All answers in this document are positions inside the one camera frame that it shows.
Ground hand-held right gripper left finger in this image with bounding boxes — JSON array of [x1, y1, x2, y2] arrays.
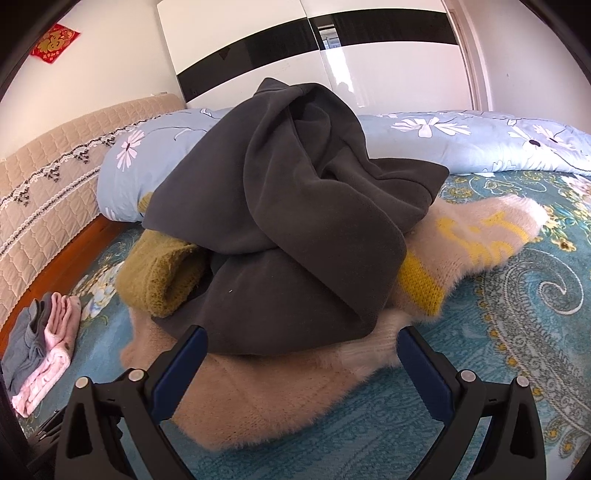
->
[[54, 324, 209, 480]]

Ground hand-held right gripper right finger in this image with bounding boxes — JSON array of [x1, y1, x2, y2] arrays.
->
[[397, 325, 548, 480]]

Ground dark grey pants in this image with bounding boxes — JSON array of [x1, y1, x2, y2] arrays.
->
[[142, 78, 451, 356]]

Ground teal patterned bedspread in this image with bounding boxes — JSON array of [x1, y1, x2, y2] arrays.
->
[[0, 168, 591, 480]]

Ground olive green knit sweater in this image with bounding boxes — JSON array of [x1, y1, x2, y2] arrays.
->
[[115, 191, 206, 318]]

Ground beige fuzzy sweater yellow print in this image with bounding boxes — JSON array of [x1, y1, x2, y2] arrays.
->
[[119, 194, 550, 450]]

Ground folded pink garment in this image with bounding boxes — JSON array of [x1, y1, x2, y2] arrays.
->
[[10, 292, 83, 416]]

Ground folded grey garment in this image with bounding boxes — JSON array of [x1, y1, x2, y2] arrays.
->
[[0, 292, 58, 398]]

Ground beige quilted headboard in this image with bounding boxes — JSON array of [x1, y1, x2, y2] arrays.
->
[[0, 93, 186, 326]]

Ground light blue floral quilt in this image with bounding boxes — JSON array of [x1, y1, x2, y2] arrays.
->
[[96, 107, 591, 223]]

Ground white wardrobe with black stripe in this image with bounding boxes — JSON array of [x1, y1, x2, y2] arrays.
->
[[156, 0, 485, 112]]

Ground wooden bed frame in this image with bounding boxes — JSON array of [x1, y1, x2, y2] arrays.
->
[[14, 216, 127, 319]]

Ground red wall decoration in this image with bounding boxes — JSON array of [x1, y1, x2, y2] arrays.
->
[[31, 24, 81, 64]]

